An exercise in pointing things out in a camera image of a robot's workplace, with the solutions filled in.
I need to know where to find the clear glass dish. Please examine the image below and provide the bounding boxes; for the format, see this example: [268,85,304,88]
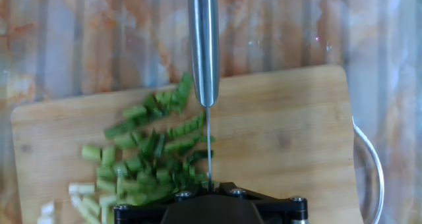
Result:
[351,116,385,224]

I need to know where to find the marble pattern table mat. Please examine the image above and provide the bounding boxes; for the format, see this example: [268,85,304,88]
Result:
[0,0,422,224]

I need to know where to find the steel cleaver knife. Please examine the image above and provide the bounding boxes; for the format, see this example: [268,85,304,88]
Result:
[187,0,221,185]

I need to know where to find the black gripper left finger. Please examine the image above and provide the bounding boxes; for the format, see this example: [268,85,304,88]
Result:
[113,183,210,224]

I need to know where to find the bamboo cutting board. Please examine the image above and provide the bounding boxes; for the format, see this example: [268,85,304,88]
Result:
[10,65,364,224]

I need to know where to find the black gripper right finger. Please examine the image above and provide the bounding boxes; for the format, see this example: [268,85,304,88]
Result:
[212,182,310,224]

